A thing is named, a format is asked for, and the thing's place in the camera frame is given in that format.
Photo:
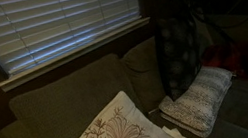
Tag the dark brown patterned pillow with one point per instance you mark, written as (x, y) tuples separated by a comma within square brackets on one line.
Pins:
[(177, 51)]

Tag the white grey knit pillow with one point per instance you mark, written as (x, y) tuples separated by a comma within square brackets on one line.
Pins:
[(197, 109)]

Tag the olive green sofa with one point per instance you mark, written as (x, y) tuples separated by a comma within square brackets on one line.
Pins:
[(65, 108)]

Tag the white window blinds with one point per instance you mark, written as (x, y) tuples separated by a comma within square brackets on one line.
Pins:
[(35, 31)]

